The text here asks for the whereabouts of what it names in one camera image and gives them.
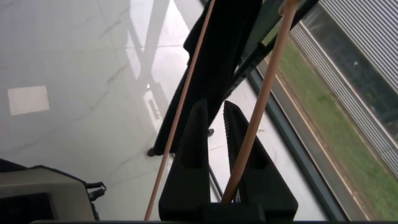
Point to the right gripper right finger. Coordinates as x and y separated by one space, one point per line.
267 189

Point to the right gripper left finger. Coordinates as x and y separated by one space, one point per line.
189 180

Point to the pink clothes hanger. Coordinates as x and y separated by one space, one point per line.
262 90

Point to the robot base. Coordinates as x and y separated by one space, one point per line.
46 186

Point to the black clothes rack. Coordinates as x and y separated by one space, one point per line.
248 62

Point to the window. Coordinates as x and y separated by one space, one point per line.
293 140

